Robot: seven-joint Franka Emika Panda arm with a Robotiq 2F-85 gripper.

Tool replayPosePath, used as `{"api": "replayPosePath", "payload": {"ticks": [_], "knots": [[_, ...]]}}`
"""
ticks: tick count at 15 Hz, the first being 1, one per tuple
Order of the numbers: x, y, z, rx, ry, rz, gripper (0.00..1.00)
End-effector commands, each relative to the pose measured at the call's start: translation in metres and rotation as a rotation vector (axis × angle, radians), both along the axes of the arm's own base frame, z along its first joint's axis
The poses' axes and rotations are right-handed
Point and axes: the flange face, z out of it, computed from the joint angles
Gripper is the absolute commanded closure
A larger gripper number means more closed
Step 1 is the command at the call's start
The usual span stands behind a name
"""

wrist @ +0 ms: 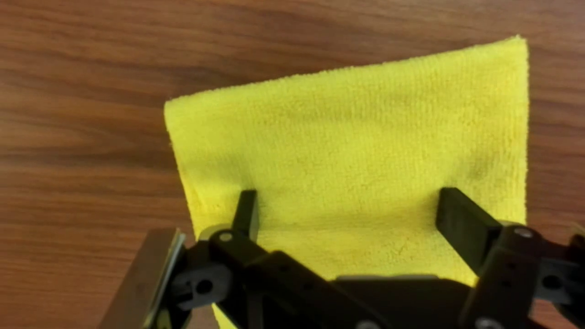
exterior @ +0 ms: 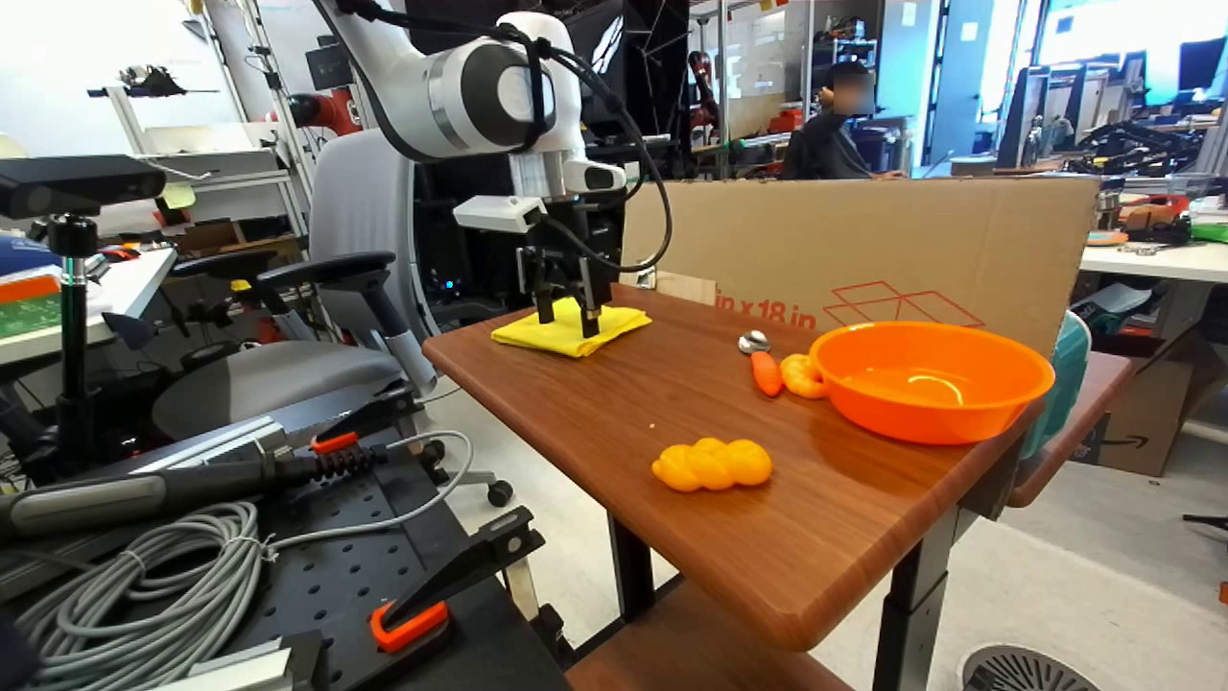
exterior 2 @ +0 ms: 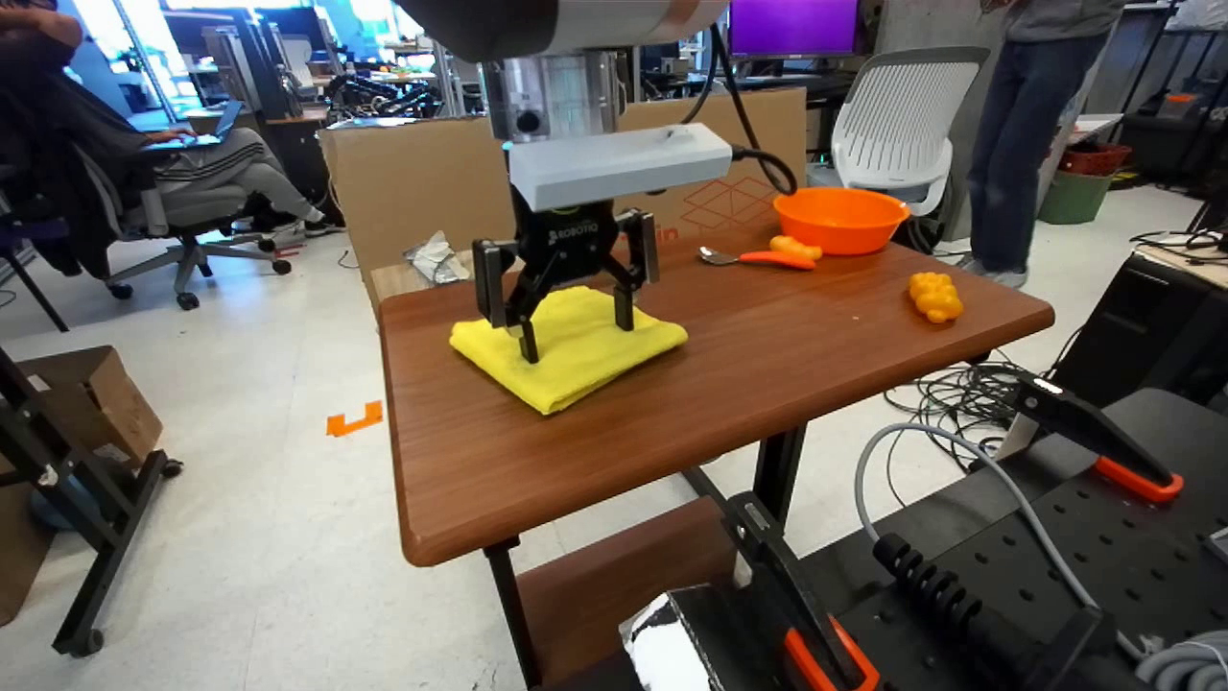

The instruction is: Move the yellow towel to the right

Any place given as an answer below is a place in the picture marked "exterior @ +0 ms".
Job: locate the large brown cardboard panel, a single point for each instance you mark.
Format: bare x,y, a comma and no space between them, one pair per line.
897,245

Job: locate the yellow towel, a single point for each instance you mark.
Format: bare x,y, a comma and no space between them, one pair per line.
557,336

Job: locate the black floor fan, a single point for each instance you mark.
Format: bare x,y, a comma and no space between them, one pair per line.
1022,673

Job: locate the orange plush toy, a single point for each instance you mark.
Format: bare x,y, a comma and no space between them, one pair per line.
710,465

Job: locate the cardboard box under desk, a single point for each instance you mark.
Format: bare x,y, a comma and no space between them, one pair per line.
1154,410

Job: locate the teal rounded object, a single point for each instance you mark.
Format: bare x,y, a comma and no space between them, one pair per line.
1072,365

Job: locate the black camera on pole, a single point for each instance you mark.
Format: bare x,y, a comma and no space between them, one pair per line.
77,188

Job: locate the black table frame legs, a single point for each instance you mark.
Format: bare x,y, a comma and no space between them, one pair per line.
924,617

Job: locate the long black bar clamp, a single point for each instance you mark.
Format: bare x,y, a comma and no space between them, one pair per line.
193,487

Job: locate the grey padded armchair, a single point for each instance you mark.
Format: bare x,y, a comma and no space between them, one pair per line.
366,204

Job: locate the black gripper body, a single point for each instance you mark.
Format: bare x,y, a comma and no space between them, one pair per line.
571,245

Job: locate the white desk top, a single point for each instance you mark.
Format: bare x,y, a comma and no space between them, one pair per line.
1154,264

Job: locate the black perforated mounting board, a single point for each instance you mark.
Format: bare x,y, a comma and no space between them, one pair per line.
330,591

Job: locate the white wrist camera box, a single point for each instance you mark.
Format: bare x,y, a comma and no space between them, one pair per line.
498,213

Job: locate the seated person in dark shirt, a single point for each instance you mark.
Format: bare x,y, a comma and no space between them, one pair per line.
828,141

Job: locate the orange plastic bowl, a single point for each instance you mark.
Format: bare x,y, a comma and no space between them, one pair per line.
935,385

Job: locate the brown wooden lower shelf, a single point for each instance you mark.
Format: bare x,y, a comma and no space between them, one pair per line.
694,646

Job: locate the black clamp with orange grip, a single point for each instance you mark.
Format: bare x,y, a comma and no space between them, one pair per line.
442,597

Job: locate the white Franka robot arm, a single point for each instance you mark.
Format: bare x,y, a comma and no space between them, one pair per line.
436,98

